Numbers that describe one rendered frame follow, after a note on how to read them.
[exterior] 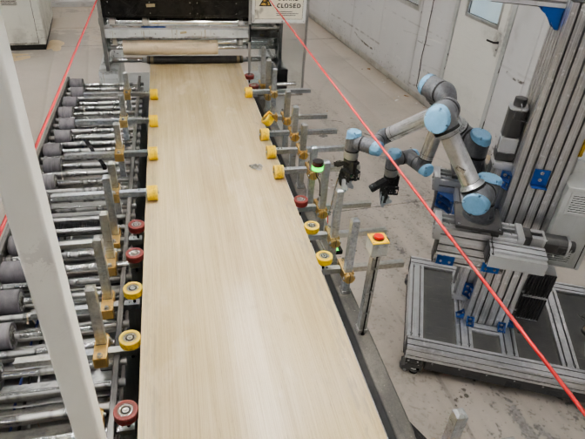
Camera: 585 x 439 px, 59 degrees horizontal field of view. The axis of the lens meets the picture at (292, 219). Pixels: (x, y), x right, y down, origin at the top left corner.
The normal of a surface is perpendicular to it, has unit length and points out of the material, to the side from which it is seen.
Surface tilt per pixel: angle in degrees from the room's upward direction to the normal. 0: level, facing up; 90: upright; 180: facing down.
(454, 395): 0
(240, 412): 0
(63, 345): 90
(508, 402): 0
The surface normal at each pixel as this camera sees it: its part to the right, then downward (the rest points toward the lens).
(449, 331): 0.06, -0.82
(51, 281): 0.21, 0.57
